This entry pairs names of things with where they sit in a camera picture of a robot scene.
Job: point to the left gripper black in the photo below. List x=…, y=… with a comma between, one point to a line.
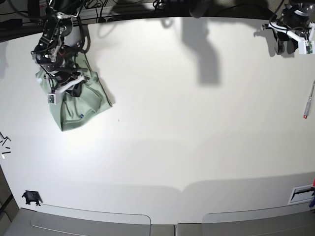
x=291, y=29

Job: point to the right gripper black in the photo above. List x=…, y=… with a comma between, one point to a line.
x=69, y=83

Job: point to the light green T-shirt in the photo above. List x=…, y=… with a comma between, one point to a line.
x=73, y=112

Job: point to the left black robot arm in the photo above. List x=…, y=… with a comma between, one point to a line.
x=299, y=7

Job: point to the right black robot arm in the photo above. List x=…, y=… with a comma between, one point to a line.
x=56, y=59

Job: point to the silver screwdriver red tip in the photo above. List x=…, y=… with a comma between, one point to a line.
x=308, y=105

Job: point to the black clamp on table edge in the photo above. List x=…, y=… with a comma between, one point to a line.
x=32, y=196

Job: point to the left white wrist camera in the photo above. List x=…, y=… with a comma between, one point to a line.
x=306, y=47

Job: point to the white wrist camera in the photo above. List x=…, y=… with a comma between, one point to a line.
x=55, y=97
x=306, y=47

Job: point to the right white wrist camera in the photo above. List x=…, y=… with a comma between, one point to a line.
x=55, y=97

